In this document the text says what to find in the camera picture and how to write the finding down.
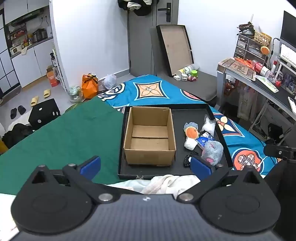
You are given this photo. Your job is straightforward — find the grey drawer organiser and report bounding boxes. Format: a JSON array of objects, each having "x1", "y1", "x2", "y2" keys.
[{"x1": 233, "y1": 34, "x2": 271, "y2": 67}]

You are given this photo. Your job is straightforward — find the black bag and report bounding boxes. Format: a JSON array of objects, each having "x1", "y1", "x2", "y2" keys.
[{"x1": 2, "y1": 123, "x2": 35, "y2": 149}]

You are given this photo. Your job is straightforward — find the red label bottle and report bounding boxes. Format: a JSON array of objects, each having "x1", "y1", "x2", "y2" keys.
[{"x1": 251, "y1": 60, "x2": 274, "y2": 78}]

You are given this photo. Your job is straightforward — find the beige tote bag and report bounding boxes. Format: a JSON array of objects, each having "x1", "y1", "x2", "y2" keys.
[{"x1": 237, "y1": 86, "x2": 257, "y2": 121}]

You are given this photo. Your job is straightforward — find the clear bag of white stuffing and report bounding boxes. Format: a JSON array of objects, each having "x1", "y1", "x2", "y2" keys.
[{"x1": 201, "y1": 115, "x2": 216, "y2": 135}]

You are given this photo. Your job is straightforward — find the blue printed blanket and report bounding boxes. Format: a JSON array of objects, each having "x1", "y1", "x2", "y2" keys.
[{"x1": 98, "y1": 74, "x2": 285, "y2": 179}]

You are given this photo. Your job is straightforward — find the grey door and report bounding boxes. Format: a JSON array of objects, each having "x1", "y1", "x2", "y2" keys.
[{"x1": 127, "y1": 0, "x2": 179, "y2": 77}]

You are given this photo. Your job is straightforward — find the black monitor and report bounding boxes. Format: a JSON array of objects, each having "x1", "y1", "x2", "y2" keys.
[{"x1": 280, "y1": 10, "x2": 296, "y2": 47}]

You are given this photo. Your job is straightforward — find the orange gift bag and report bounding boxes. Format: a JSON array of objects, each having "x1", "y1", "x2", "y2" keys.
[{"x1": 81, "y1": 73, "x2": 99, "y2": 100}]

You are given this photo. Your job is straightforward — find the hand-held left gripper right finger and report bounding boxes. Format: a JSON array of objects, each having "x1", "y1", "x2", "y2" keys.
[{"x1": 176, "y1": 156, "x2": 266, "y2": 204}]

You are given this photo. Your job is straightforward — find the green cloth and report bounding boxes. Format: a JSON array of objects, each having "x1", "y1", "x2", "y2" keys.
[{"x1": 0, "y1": 96, "x2": 126, "y2": 194}]

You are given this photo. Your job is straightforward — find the black framed sliding door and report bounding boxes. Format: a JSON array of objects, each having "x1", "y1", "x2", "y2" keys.
[{"x1": 0, "y1": 16, "x2": 21, "y2": 98}]

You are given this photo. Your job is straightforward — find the blue and white tissue packet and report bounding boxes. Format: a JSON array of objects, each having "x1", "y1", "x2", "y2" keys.
[{"x1": 196, "y1": 132, "x2": 215, "y2": 150}]

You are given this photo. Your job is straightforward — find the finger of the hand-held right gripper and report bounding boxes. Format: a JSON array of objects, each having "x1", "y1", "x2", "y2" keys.
[{"x1": 264, "y1": 128, "x2": 296, "y2": 161}]

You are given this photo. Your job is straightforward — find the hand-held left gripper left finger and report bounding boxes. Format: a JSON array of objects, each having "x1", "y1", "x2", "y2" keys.
[{"x1": 30, "y1": 156, "x2": 114, "y2": 205}]

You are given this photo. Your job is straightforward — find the brown cardboard box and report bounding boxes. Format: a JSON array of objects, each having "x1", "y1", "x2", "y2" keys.
[{"x1": 123, "y1": 106, "x2": 177, "y2": 167}]

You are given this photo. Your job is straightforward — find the brown carved board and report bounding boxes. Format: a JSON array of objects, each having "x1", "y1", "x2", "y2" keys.
[{"x1": 218, "y1": 58, "x2": 256, "y2": 80}]

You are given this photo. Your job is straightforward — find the clear bag with greenery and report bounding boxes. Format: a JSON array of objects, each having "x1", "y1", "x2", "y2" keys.
[{"x1": 68, "y1": 86, "x2": 83, "y2": 103}]

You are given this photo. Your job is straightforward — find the black keychain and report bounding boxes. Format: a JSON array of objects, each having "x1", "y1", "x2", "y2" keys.
[{"x1": 183, "y1": 151, "x2": 199, "y2": 168}]

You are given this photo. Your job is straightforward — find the white crumpled cloth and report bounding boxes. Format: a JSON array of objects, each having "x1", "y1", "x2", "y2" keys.
[{"x1": 109, "y1": 174, "x2": 201, "y2": 195}]

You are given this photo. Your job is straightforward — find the large black box lid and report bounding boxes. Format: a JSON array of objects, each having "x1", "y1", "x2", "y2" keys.
[{"x1": 156, "y1": 24, "x2": 194, "y2": 77}]

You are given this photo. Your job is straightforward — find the white kitchen cabinet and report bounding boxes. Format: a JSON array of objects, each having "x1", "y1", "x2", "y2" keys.
[{"x1": 10, "y1": 39, "x2": 58, "y2": 88}]

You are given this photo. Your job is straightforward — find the hanging dark clothes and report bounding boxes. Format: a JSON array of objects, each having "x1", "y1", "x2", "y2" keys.
[{"x1": 117, "y1": 0, "x2": 153, "y2": 16}]

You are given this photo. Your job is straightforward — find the white plastic bag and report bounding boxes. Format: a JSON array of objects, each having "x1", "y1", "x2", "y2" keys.
[{"x1": 103, "y1": 74, "x2": 117, "y2": 90}]

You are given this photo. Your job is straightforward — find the grey desk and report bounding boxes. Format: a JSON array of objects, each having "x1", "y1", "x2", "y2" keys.
[{"x1": 216, "y1": 58, "x2": 296, "y2": 130}]

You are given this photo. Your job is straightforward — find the orange cardboard carton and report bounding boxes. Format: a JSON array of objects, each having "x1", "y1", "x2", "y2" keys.
[{"x1": 46, "y1": 70, "x2": 59, "y2": 88}]

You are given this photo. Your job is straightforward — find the black dice stool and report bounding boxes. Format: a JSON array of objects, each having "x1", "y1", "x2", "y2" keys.
[{"x1": 28, "y1": 98, "x2": 61, "y2": 130}]

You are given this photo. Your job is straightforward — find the orange and denim plush toy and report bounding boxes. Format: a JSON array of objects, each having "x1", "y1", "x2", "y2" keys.
[{"x1": 184, "y1": 122, "x2": 200, "y2": 140}]

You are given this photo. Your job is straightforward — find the printed can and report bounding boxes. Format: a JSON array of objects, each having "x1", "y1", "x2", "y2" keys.
[{"x1": 178, "y1": 65, "x2": 193, "y2": 75}]

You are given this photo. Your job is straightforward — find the wicker basket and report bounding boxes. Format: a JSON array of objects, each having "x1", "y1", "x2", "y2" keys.
[{"x1": 254, "y1": 30, "x2": 272, "y2": 47}]

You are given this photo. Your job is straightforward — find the black shallow tray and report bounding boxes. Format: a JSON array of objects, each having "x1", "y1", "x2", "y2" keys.
[{"x1": 117, "y1": 103, "x2": 234, "y2": 181}]

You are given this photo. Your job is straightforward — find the grey plush toy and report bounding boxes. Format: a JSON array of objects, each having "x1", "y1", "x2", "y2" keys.
[{"x1": 201, "y1": 140, "x2": 224, "y2": 166}]

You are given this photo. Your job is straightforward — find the black door lock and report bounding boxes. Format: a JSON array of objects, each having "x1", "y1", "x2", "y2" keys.
[{"x1": 158, "y1": 3, "x2": 172, "y2": 22}]

